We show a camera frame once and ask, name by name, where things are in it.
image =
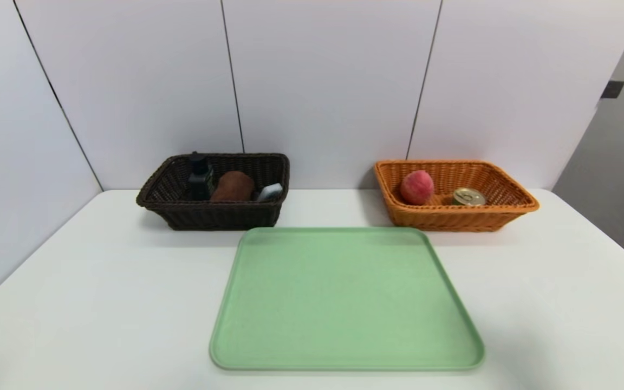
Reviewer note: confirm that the dark grey handheld camera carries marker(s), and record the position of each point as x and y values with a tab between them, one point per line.
201	179

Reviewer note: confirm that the dark brown wicker basket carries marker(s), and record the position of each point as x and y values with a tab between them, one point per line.
209	214

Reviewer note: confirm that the dark grey wall plate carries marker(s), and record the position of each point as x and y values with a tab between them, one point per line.
612	89

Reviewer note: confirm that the clear grey plastic case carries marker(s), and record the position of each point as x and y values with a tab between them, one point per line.
270	192

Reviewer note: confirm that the round tin can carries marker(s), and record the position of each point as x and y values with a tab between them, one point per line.
469	196

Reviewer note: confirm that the light green plastic tray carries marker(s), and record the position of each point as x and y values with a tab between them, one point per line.
344	314

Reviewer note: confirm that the brown towel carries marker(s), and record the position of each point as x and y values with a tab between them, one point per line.
233	188

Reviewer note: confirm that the red peach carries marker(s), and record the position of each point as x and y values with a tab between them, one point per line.
417	187

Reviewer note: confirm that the orange wicker basket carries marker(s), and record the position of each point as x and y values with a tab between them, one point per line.
453	216

